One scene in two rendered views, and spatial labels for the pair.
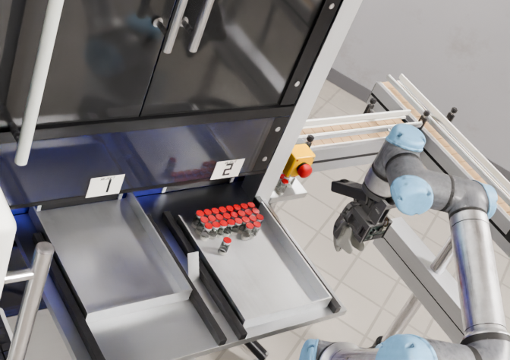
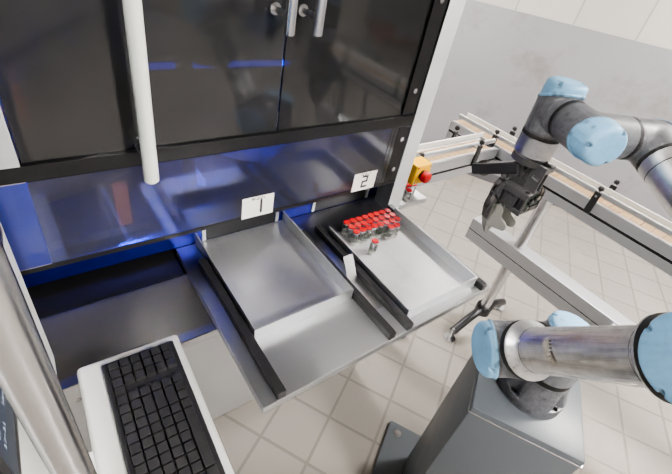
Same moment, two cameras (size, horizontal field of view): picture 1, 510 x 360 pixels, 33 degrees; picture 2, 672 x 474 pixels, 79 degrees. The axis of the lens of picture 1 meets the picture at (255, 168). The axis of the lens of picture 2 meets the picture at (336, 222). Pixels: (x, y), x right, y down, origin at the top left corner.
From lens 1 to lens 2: 97 cm
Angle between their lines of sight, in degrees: 3
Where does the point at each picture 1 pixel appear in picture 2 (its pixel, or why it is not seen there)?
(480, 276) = not seen: outside the picture
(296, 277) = (439, 264)
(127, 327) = (297, 336)
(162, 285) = (324, 289)
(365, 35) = not seen: hidden behind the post
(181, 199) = (329, 215)
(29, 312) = (26, 410)
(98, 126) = (236, 141)
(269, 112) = (394, 121)
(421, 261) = (507, 242)
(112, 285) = (278, 297)
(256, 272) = (405, 265)
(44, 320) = not seen: hidden behind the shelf
